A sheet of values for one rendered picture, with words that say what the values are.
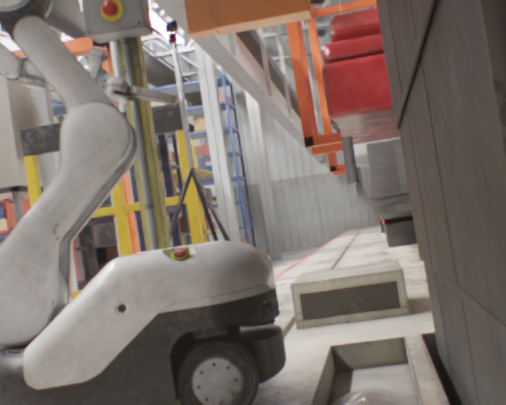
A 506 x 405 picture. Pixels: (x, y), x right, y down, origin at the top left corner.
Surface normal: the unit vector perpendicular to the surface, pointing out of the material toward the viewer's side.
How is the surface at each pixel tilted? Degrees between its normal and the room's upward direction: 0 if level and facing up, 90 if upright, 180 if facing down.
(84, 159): 90
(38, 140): 90
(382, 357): 90
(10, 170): 90
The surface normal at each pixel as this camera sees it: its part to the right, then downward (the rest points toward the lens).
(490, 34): -0.15, -0.03
